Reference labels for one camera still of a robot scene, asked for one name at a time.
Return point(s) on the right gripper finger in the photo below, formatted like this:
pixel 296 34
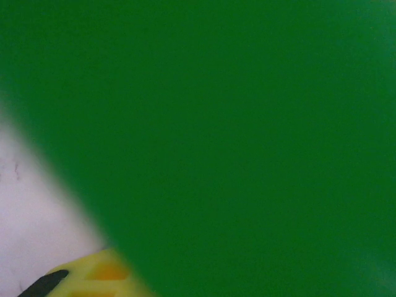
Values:
pixel 92 275

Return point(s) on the green plastic basket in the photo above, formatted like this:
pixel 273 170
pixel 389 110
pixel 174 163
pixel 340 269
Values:
pixel 216 123

